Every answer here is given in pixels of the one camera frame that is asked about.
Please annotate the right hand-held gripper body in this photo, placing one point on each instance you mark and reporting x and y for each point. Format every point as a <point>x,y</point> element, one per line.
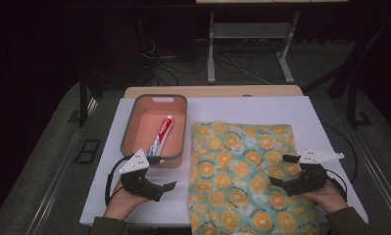
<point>309,179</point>

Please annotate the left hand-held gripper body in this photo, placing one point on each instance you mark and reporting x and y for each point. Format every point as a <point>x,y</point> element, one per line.
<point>134,163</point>

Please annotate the red and white toothpaste tube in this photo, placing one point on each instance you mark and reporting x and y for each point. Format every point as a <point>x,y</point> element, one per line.
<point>163,130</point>

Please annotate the orange basket with grey rim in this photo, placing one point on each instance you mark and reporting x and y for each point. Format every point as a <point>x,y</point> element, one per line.
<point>144,124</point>

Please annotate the orange-print cloth tote bag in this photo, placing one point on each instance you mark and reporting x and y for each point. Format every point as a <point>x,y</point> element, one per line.
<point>242,147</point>

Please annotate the person's right hand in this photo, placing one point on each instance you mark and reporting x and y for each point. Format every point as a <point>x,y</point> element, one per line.
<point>330,199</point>

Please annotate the person's left hand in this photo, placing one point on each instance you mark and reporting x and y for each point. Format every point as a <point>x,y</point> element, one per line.
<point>121,204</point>

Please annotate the black floor socket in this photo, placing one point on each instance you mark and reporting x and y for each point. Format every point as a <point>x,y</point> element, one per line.
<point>87,151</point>

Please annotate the white board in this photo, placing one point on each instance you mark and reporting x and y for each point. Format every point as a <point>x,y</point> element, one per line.
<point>216,111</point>

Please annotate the black metal stand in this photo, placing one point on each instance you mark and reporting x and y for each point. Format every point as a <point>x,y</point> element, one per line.
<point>353,98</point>
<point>83,98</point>

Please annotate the wooden table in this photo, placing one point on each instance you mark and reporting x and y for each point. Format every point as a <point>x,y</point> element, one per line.
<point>216,91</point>

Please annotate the metal floor rail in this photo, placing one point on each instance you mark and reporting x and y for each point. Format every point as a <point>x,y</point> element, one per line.
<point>376,166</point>
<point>62,169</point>

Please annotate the grey metal desk frame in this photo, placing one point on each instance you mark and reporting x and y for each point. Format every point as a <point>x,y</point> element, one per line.
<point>211,58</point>

